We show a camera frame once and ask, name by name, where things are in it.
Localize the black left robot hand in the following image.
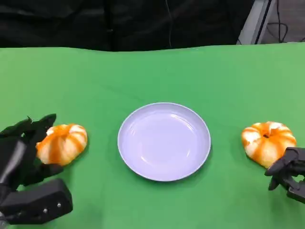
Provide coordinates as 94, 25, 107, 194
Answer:
0, 114, 64, 191

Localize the grey metal frame post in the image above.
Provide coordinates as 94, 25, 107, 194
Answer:
236, 0, 278, 45

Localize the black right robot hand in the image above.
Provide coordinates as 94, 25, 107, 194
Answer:
264, 146, 305, 205

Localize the lilac plate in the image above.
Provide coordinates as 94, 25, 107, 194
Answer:
117, 102, 212, 182

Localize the green table cloth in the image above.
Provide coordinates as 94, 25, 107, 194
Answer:
0, 42, 305, 229

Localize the orange white toy bread roll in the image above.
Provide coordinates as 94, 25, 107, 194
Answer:
35, 123, 88, 167
241, 121, 298, 168

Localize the black looped floor cable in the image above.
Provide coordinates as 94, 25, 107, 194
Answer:
266, 0, 289, 44

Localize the thin black hanging cable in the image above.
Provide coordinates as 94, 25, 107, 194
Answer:
165, 0, 173, 48

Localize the black backdrop curtain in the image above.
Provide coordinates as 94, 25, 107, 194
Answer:
0, 0, 254, 52

